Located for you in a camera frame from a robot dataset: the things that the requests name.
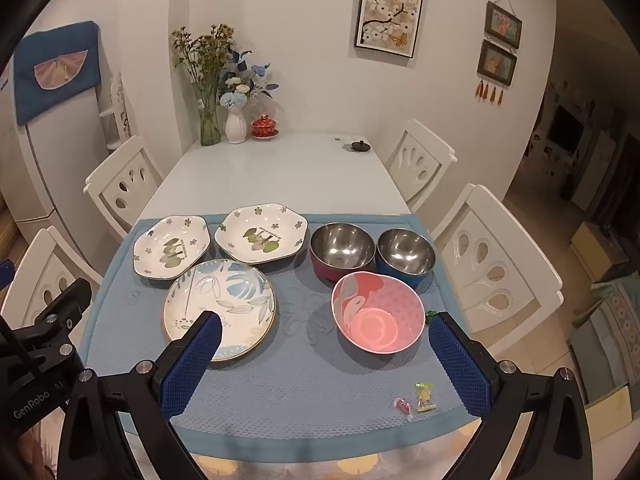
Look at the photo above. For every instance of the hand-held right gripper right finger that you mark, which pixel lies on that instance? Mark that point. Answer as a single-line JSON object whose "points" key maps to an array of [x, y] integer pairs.
{"points": [[457, 365]]}

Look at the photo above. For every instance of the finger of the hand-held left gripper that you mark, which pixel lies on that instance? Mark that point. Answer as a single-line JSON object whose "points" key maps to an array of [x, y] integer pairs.
{"points": [[60, 310], [6, 272]]}

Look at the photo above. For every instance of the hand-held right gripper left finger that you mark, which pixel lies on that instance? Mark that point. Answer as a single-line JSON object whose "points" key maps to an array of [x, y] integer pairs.
{"points": [[192, 365]]}

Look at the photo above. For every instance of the round leaf-print plate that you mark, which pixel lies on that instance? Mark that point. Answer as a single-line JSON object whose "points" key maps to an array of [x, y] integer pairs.
{"points": [[225, 295]]}

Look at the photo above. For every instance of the pink cartoon bowl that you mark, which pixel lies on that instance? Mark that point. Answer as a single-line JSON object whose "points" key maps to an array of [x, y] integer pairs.
{"points": [[380, 315]]}

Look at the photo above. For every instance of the hexagonal floral plate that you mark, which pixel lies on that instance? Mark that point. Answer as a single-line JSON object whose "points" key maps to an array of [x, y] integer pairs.
{"points": [[260, 235], [170, 247]]}

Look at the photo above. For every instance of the white dining chair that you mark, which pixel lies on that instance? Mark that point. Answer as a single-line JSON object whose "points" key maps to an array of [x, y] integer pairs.
{"points": [[127, 180], [420, 160], [35, 270], [505, 280]]}

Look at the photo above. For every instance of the yellow-green wrapped candy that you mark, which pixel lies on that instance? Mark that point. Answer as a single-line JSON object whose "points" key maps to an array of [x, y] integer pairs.
{"points": [[425, 396]]}

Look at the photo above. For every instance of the green wrapped lollipop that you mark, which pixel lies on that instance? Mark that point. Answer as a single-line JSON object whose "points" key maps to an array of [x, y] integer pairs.
{"points": [[431, 315]]}

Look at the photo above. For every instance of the pink wrapped candy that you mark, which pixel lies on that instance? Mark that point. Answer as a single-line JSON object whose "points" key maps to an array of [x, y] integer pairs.
{"points": [[402, 406]]}

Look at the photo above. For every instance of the blue textured table mat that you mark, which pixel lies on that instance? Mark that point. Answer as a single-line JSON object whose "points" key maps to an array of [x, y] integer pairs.
{"points": [[300, 385]]}

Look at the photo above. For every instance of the blue steel bowl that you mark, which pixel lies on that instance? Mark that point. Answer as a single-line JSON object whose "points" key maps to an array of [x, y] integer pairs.
{"points": [[406, 252]]}

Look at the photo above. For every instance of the white refrigerator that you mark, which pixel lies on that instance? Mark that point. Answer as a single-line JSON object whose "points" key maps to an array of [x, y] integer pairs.
{"points": [[60, 160]]}

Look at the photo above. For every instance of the patterned sofa cover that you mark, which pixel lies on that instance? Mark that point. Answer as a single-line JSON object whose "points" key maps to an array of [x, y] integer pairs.
{"points": [[607, 335]]}

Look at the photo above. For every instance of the yellow box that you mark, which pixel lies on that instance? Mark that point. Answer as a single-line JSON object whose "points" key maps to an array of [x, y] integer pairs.
{"points": [[607, 425]]}

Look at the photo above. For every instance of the red steel bowl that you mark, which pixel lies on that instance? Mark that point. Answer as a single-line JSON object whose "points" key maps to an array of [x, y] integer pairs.
{"points": [[342, 245]]}

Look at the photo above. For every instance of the yellow wooden cabinet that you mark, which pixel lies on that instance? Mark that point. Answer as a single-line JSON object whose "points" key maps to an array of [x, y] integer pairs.
{"points": [[597, 250]]}

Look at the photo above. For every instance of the white corner shelf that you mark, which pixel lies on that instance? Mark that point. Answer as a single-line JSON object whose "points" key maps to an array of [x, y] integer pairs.
{"points": [[117, 110]]}

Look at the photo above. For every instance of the blue refrigerator cover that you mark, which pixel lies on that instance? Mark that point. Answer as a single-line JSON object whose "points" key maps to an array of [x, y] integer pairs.
{"points": [[55, 60]]}

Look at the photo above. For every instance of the small black lid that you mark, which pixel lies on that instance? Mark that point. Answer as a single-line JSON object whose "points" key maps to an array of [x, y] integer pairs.
{"points": [[360, 146]]}

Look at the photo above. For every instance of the red lidded teacup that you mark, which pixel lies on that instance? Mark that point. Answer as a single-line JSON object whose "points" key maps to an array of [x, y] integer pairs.
{"points": [[264, 127]]}

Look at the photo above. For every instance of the hanging orange tassels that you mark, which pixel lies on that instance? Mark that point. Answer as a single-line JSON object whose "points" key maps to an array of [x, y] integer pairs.
{"points": [[490, 92]]}

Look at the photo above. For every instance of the dried flower bunch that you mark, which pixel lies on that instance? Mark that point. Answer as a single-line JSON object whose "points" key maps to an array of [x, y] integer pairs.
{"points": [[205, 60]]}

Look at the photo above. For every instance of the blue artificial flowers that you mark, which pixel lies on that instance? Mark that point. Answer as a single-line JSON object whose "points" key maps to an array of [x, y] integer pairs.
{"points": [[250, 80]]}

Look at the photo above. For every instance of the small framed picture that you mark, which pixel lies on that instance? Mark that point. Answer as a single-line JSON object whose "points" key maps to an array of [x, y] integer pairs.
{"points": [[496, 63], [503, 25]]}

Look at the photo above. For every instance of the tall floral wall painting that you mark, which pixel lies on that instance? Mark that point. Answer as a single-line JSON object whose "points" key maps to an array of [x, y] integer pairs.
{"points": [[392, 5]]}

